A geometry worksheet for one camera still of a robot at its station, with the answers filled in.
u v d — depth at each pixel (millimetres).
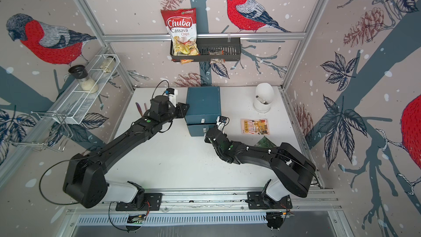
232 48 949
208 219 698
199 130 853
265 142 925
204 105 842
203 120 809
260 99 978
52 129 662
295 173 433
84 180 411
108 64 849
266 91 1012
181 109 726
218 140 630
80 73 684
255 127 994
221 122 749
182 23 815
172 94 732
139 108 1104
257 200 730
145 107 1100
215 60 901
